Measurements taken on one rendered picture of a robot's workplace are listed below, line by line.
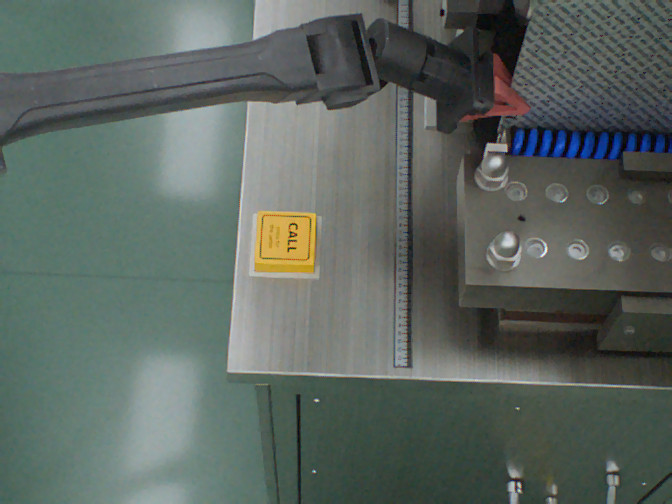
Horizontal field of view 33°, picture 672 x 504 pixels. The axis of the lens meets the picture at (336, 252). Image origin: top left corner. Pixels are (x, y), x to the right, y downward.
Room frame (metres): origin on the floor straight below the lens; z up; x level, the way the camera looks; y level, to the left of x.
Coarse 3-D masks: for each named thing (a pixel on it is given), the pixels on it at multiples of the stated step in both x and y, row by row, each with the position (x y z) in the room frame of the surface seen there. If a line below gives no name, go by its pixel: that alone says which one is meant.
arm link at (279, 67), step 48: (240, 48) 0.62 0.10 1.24; (288, 48) 0.64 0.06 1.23; (336, 48) 0.65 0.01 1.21; (0, 96) 0.52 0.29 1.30; (48, 96) 0.53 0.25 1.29; (96, 96) 0.54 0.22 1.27; (144, 96) 0.55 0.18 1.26; (192, 96) 0.57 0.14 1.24; (240, 96) 0.59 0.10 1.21; (288, 96) 0.60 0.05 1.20; (0, 144) 0.48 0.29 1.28
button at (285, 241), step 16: (272, 224) 0.61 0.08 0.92; (288, 224) 0.61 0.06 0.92; (304, 224) 0.61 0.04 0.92; (256, 240) 0.58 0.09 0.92; (272, 240) 0.58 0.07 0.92; (288, 240) 0.59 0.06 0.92; (304, 240) 0.59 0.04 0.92; (256, 256) 0.56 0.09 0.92; (272, 256) 0.56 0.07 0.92; (288, 256) 0.56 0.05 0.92; (304, 256) 0.57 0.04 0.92; (288, 272) 0.56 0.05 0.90; (304, 272) 0.55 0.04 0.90
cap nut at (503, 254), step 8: (504, 232) 0.54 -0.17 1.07; (512, 232) 0.54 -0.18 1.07; (496, 240) 0.53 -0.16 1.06; (504, 240) 0.53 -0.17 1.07; (512, 240) 0.53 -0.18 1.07; (488, 248) 0.54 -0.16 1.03; (496, 248) 0.52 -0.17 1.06; (504, 248) 0.52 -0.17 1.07; (512, 248) 0.52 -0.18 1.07; (520, 248) 0.53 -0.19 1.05; (488, 256) 0.53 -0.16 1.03; (496, 256) 0.52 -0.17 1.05; (504, 256) 0.52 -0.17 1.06; (512, 256) 0.52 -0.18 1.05; (496, 264) 0.51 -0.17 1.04; (504, 264) 0.51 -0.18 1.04; (512, 264) 0.52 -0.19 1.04
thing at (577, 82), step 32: (544, 64) 0.69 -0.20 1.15; (576, 64) 0.69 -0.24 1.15; (608, 64) 0.69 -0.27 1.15; (640, 64) 0.69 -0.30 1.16; (544, 96) 0.69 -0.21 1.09; (576, 96) 0.69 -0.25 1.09; (608, 96) 0.69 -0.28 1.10; (640, 96) 0.69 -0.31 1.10; (512, 128) 0.69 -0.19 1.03; (544, 128) 0.69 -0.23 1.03; (576, 128) 0.69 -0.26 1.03; (608, 128) 0.69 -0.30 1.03; (640, 128) 0.69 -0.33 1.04
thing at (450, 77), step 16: (464, 32) 0.74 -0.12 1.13; (480, 32) 0.74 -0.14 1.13; (432, 48) 0.70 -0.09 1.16; (448, 48) 0.70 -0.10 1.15; (464, 48) 0.72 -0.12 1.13; (432, 64) 0.68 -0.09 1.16; (448, 64) 0.68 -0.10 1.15; (464, 64) 0.69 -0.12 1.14; (416, 80) 0.66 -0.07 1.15; (432, 80) 0.67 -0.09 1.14; (448, 80) 0.67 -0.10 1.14; (464, 80) 0.68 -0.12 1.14; (432, 96) 0.66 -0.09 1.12; (448, 96) 0.66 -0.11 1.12; (464, 96) 0.66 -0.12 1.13; (448, 112) 0.66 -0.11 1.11; (464, 112) 0.64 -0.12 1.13; (448, 128) 0.64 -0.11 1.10
